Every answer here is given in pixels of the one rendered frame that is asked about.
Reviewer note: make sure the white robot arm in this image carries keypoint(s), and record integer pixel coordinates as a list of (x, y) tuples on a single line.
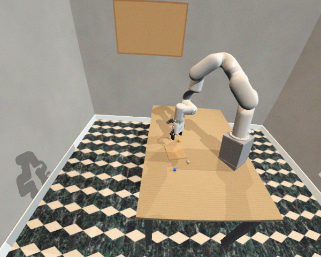
[(245, 95)]

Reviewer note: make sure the tan square mat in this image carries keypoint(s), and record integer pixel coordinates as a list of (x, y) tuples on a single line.
[(175, 152)]

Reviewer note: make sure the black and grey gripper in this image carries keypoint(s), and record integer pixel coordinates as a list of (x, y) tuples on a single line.
[(177, 128)]

